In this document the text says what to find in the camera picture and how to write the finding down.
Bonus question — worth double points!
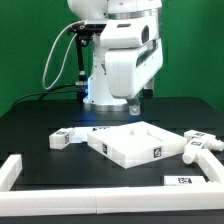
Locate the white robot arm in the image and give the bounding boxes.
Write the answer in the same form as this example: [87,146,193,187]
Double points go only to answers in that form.
[67,0,163,115]

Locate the black camera on stand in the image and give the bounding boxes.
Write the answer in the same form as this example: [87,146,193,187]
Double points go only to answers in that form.
[66,21,106,101]

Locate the white square tabletop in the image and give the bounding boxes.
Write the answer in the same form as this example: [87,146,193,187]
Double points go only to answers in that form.
[87,121,187,169]

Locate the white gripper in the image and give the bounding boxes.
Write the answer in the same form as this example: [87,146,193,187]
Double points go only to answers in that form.
[105,39,163,115]

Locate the grey camera cable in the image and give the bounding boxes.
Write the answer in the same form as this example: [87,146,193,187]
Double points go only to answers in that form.
[42,20,84,92]

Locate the white U-shaped fence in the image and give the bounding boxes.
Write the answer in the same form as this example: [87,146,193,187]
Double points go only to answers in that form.
[0,154,224,217]

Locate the black cable on table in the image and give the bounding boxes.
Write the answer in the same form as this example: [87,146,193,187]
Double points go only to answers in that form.
[12,83,81,108]

